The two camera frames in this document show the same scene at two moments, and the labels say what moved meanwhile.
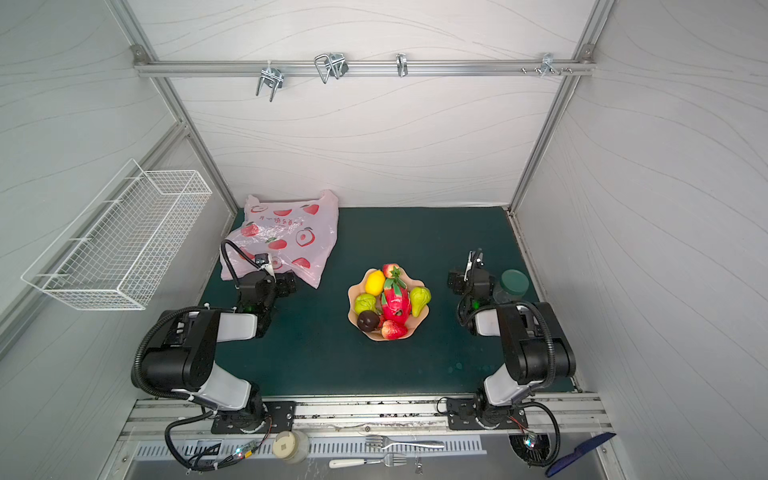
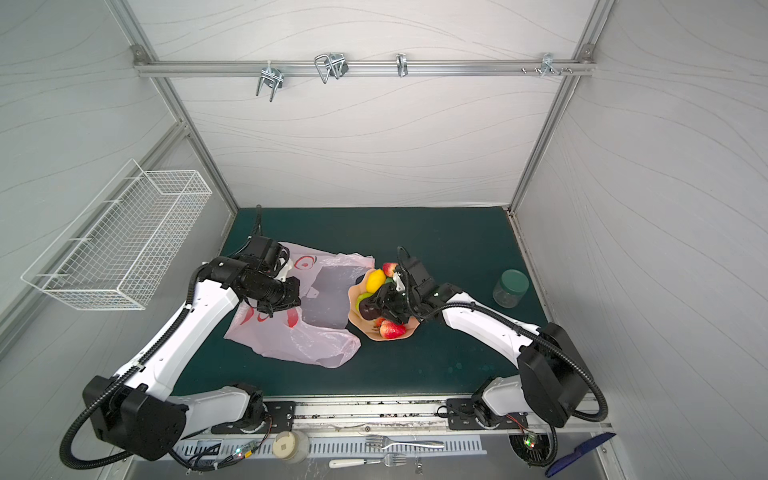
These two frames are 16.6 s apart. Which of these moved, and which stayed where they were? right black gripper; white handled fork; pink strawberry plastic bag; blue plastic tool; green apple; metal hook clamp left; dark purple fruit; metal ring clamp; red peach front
Moved: pink strawberry plastic bag; dark purple fruit; right black gripper
Stayed: white handled fork; red peach front; metal ring clamp; metal hook clamp left; blue plastic tool; green apple
